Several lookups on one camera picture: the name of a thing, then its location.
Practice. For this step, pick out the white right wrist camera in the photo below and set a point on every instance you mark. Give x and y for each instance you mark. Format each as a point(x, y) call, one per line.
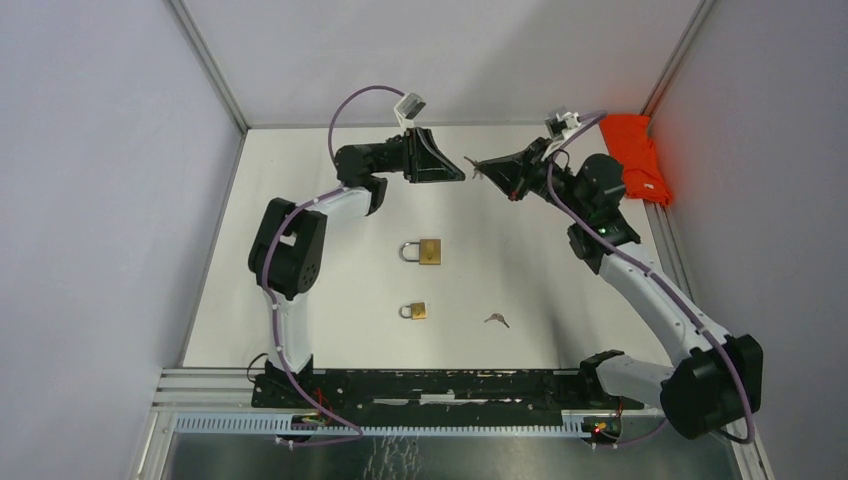
point(561, 123)

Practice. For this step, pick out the aluminium corner frame post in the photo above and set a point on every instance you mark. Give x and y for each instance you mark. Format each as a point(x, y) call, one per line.
point(678, 56)

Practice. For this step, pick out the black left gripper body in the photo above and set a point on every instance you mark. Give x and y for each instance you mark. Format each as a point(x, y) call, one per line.
point(409, 153)

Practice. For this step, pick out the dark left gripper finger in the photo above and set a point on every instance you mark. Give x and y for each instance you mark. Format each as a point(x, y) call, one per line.
point(440, 149)
point(439, 174)

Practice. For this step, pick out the silver key bunch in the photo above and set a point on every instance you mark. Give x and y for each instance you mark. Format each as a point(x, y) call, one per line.
point(476, 173)

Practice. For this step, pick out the orange folded cloth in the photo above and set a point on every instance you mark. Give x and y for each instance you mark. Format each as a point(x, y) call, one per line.
point(628, 142)

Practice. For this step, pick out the large brass padlock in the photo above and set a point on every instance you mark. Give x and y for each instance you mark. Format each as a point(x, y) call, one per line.
point(426, 252)

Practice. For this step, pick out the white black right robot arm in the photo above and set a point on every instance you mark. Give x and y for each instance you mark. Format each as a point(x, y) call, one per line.
point(713, 383)

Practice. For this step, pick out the small keys on table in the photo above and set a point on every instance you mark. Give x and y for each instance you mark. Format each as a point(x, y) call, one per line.
point(498, 318)

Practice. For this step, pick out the aluminium front frame rail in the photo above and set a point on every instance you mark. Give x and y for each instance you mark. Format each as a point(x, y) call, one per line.
point(202, 424)

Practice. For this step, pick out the small brass padlock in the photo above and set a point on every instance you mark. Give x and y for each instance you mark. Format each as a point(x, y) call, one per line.
point(413, 311)

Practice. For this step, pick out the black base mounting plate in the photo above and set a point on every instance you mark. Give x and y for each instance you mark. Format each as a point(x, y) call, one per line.
point(433, 398)

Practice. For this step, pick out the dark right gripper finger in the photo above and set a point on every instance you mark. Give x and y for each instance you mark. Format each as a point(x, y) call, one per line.
point(508, 164)
point(505, 177)

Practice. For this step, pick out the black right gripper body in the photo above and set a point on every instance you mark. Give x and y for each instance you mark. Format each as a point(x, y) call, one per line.
point(536, 177)

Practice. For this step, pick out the left aluminium corner post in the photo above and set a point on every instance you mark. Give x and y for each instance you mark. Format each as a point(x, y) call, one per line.
point(208, 64)

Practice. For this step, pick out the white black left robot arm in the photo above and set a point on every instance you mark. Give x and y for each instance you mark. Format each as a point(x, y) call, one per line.
point(287, 251)

